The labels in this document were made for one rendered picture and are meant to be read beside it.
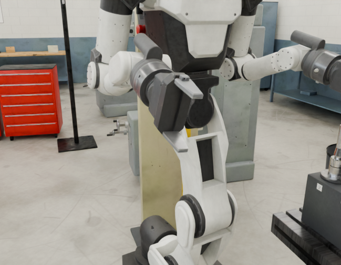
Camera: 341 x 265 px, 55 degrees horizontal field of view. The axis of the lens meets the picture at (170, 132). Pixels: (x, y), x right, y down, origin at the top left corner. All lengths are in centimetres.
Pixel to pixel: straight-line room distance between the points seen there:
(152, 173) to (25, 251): 112
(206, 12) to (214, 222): 62
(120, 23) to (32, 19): 837
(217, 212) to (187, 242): 14
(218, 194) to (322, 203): 35
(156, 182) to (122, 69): 171
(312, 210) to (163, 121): 78
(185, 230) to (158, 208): 140
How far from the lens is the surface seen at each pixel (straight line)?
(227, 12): 101
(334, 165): 120
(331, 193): 118
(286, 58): 104
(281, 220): 130
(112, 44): 97
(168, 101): 59
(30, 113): 495
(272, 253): 267
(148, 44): 71
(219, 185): 107
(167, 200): 247
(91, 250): 266
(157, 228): 150
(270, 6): 812
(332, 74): 100
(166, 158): 231
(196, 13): 95
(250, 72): 118
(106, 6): 95
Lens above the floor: 161
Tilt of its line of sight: 19 degrees down
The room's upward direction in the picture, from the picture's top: straight up
